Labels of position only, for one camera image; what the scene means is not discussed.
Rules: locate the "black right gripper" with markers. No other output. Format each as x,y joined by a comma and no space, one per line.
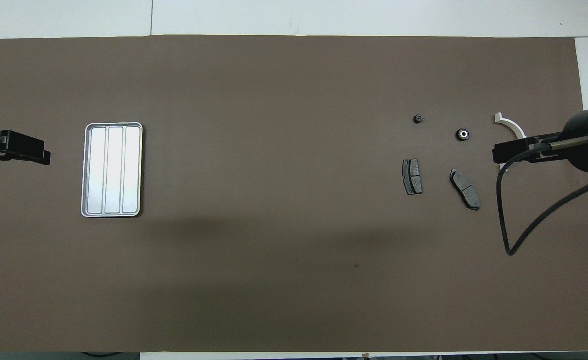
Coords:
584,157

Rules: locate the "large black bearing gear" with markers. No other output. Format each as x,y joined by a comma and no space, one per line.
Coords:
463,134

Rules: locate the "small black bearing gear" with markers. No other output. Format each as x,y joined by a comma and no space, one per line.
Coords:
418,119

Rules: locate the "silver metal tray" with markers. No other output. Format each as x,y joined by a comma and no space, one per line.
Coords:
114,170

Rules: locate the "long dark grey brake pad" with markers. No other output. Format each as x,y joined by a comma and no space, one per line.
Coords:
465,190

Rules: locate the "short dark grey brake pad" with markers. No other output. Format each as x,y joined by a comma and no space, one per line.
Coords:
413,177

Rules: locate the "brown table mat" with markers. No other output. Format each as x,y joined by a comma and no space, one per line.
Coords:
274,275

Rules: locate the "white curved plastic bracket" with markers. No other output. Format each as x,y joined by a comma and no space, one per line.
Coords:
511,125

